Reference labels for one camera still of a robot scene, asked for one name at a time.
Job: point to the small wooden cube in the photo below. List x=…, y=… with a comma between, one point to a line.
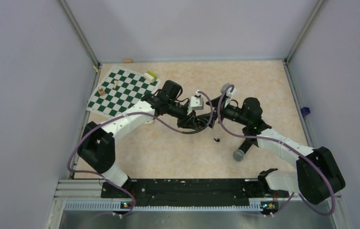
x=101, y=92

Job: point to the small purple object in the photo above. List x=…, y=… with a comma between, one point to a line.
x=305, y=111

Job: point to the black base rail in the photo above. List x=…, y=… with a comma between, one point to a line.
x=191, y=192

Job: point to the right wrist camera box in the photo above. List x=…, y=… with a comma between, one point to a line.
x=229, y=91

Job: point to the black microphone grey head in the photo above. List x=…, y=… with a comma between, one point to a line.
x=239, y=154

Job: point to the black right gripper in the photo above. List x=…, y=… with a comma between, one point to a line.
x=215, y=103

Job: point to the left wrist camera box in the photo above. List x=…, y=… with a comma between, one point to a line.
x=195, y=104

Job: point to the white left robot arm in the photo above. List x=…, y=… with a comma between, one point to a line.
x=97, y=147

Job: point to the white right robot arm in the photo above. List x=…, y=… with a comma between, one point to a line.
x=316, y=174

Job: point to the green white toy block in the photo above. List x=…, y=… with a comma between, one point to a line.
x=150, y=76

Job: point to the green white chessboard mat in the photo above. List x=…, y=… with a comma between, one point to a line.
x=129, y=90

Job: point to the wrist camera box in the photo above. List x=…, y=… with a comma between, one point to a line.
x=229, y=91
x=195, y=104

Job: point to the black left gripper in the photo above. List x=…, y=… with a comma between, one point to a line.
x=188, y=121

